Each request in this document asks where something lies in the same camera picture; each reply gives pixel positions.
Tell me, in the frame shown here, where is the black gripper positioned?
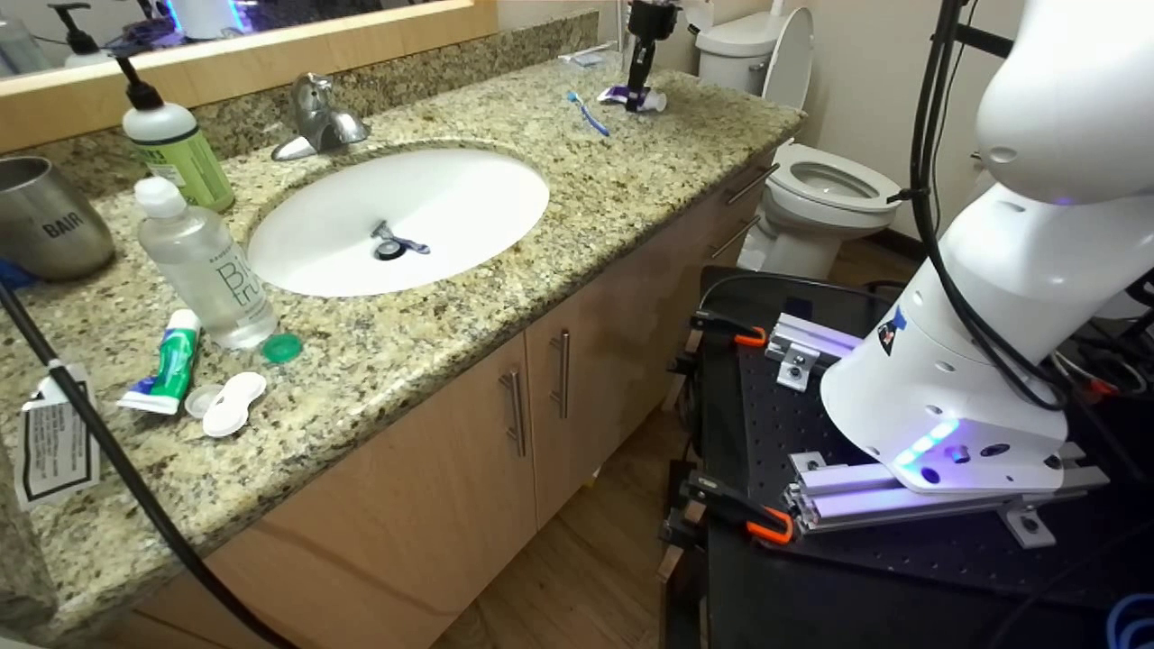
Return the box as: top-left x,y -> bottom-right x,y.
625,0 -> 687,96

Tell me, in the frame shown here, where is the purple toothpaste tube white cap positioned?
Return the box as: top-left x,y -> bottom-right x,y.
597,79 -> 672,120

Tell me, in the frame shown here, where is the green toothpaste tube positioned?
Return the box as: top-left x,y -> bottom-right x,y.
116,308 -> 205,421

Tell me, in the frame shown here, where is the white paper packet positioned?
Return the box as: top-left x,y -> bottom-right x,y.
556,38 -> 630,71

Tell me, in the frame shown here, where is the blue toothbrush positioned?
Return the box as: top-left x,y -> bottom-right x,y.
564,86 -> 617,145

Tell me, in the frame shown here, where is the white toilet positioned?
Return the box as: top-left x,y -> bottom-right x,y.
692,5 -> 910,284

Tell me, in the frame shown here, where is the white oval sink basin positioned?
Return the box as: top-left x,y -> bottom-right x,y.
243,145 -> 556,302

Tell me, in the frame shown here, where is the orange black clamp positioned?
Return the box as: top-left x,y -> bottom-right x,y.
690,308 -> 774,356
683,477 -> 802,552

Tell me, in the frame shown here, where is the metal sink drain stopper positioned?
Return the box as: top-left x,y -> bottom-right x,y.
367,217 -> 434,264

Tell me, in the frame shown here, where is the chrome sink faucet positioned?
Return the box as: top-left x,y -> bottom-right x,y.
268,70 -> 374,166

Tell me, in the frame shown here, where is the small green bottle cap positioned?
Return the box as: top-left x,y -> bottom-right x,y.
258,327 -> 309,370

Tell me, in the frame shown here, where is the green soap pump bottle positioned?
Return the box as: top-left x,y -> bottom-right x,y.
111,49 -> 243,221

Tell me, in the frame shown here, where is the clear plastic solution bottle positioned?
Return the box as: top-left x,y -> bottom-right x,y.
129,174 -> 284,356

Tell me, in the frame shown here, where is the light wood vanity cabinet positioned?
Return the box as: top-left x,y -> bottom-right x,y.
105,139 -> 788,649

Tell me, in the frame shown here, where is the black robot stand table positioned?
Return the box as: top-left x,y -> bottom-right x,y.
655,264 -> 1154,649

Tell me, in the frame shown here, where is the stainless steel cup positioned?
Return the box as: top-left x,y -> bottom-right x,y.
0,151 -> 123,287

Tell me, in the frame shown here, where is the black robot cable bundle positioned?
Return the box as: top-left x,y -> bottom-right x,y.
905,0 -> 1154,416

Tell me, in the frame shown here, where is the metal cabinet door handle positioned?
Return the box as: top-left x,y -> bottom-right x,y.
494,365 -> 533,460
547,323 -> 579,424

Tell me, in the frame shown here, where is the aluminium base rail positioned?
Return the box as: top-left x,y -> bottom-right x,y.
783,440 -> 1113,554
765,310 -> 869,395

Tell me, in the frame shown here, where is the wooden framed wall mirror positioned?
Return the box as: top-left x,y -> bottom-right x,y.
0,0 -> 500,154

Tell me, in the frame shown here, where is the black power cable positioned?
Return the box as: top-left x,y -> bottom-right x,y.
0,278 -> 301,649

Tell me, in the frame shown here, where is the white tag on cable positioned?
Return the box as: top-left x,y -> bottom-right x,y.
17,360 -> 105,506

